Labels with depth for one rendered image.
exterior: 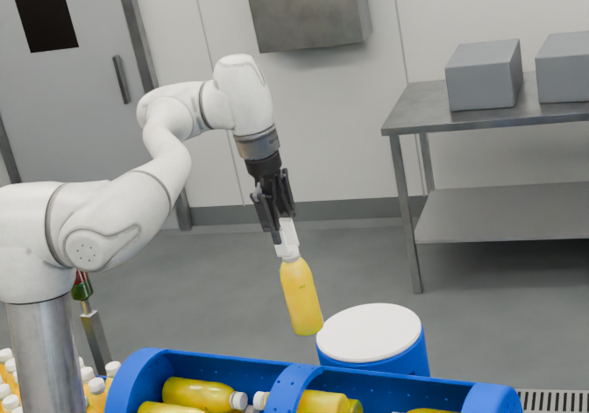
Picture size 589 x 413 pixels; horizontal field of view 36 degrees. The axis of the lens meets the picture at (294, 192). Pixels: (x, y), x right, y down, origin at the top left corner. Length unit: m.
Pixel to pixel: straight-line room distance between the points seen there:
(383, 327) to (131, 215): 1.20
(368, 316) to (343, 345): 0.15
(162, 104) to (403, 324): 0.94
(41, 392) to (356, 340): 1.08
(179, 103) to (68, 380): 0.62
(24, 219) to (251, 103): 0.59
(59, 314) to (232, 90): 0.59
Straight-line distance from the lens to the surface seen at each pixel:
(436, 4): 5.05
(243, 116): 1.84
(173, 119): 1.85
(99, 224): 1.34
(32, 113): 6.16
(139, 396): 2.23
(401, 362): 2.36
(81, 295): 2.69
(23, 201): 1.44
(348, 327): 2.47
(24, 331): 1.51
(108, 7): 5.64
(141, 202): 1.40
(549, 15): 5.00
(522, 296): 4.58
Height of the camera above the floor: 2.29
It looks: 22 degrees down
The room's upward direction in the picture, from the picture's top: 12 degrees counter-clockwise
